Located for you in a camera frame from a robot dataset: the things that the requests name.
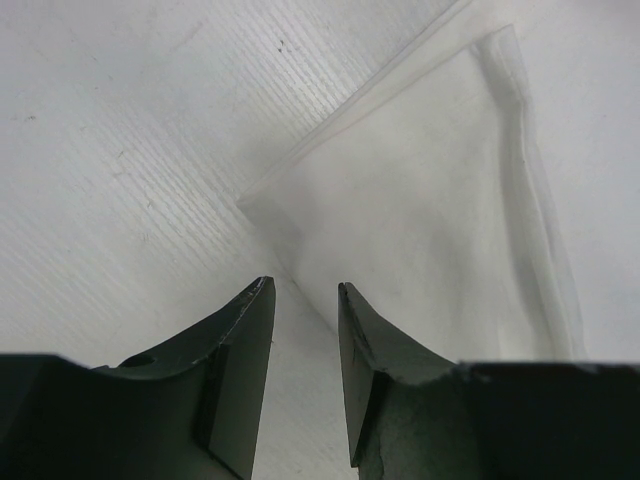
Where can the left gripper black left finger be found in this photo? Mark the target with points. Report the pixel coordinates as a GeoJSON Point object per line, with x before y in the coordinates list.
{"type": "Point", "coordinates": [187, 408]}

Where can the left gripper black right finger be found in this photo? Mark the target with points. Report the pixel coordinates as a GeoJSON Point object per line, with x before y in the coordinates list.
{"type": "Point", "coordinates": [412, 414]}

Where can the white t-shirt red print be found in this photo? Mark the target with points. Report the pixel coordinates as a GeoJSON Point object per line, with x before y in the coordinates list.
{"type": "Point", "coordinates": [482, 191]}

